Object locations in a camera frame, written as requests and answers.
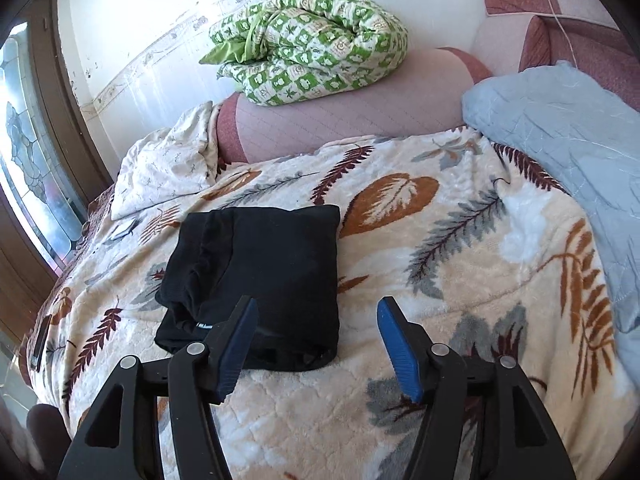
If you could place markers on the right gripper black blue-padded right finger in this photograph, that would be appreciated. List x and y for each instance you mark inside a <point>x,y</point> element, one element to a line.
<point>515,437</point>

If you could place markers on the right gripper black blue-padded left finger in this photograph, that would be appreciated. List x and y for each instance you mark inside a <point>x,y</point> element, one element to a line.
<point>119,437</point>

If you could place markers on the black pants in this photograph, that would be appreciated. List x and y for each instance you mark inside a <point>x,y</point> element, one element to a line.
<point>284,259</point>

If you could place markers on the leaf-patterned fleece blanket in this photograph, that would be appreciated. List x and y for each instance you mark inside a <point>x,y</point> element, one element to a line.
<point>476,244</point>

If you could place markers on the white floral pillow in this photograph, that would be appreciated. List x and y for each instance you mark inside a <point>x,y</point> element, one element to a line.
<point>169,163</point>

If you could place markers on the stained glass window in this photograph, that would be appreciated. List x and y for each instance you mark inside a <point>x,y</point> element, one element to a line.
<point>36,185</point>

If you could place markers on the light blue quilted blanket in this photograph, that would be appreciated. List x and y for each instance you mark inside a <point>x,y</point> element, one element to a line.
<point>587,138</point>

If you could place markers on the pink quilted bolster cushion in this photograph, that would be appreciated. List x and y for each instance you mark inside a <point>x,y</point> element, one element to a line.
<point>422,96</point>

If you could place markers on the green white patterned quilt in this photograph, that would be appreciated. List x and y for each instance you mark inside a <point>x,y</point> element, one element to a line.
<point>288,51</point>

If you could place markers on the pink quilted corner cushion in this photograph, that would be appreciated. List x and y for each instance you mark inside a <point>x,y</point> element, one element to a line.
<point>520,34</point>

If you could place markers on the brown wooden window frame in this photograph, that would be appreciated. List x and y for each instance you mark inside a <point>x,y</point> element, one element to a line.
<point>71,140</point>

